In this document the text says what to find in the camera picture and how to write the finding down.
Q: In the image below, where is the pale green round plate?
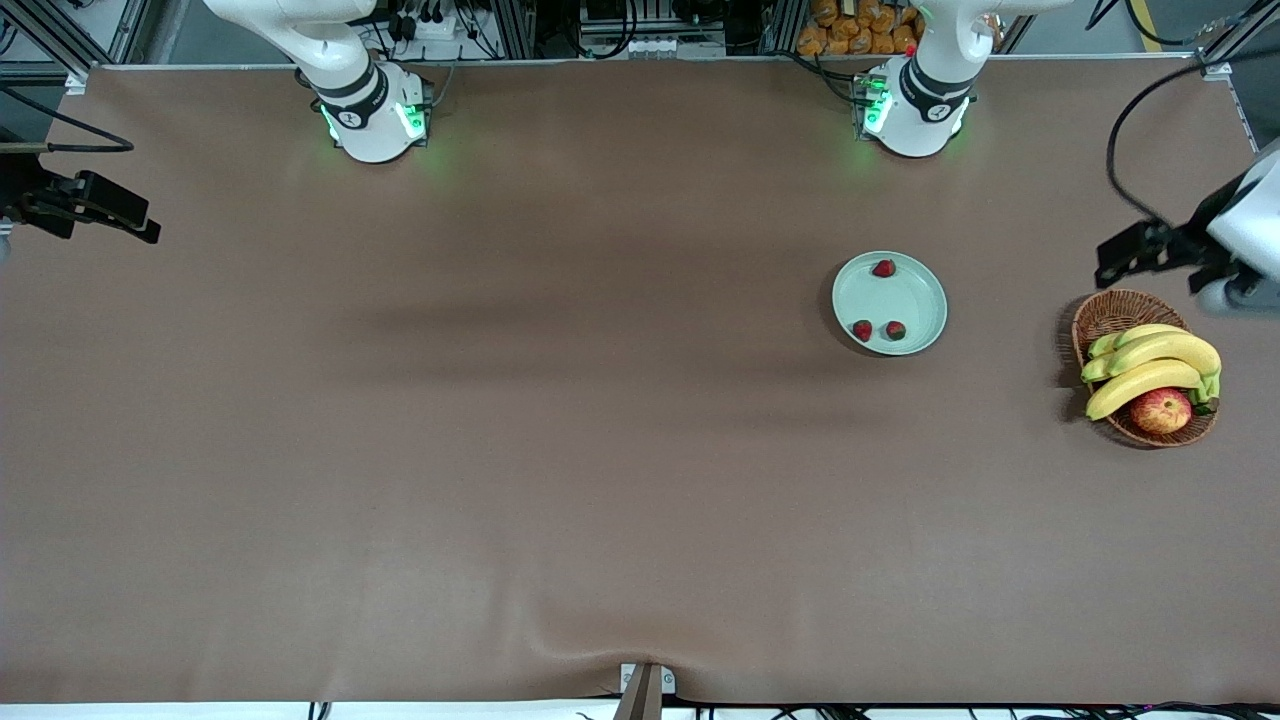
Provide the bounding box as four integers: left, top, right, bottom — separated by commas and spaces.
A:
832, 250, 948, 357

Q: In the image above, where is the brown wicker basket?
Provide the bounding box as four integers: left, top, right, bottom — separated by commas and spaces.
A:
1072, 289, 1219, 448

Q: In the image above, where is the small yellow green banana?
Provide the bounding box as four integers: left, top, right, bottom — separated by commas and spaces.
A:
1088, 323, 1191, 359

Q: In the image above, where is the large yellow banana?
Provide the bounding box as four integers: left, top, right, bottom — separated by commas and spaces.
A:
1080, 332, 1223, 385

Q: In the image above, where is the red yellow apple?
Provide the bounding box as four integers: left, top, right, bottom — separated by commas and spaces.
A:
1129, 388, 1193, 435

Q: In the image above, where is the white power strip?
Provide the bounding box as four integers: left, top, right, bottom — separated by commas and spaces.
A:
382, 10, 473, 43

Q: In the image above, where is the black electronics rack unit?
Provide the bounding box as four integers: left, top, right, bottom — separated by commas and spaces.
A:
578, 0, 726, 41

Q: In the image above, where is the brown table cloth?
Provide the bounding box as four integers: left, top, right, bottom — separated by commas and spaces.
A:
0, 55, 1280, 706

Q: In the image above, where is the brown metal bar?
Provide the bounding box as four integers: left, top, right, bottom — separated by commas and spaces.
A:
612, 665, 664, 720

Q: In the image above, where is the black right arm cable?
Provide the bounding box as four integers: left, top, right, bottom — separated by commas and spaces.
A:
0, 86, 136, 155

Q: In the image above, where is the aluminium frame profile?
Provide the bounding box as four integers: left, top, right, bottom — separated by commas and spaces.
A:
0, 0, 151, 93
1197, 0, 1280, 81
490, 0, 537, 59
763, 0, 811, 56

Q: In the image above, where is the grey metal clamp bracket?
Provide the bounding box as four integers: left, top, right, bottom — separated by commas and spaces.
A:
620, 662, 677, 697

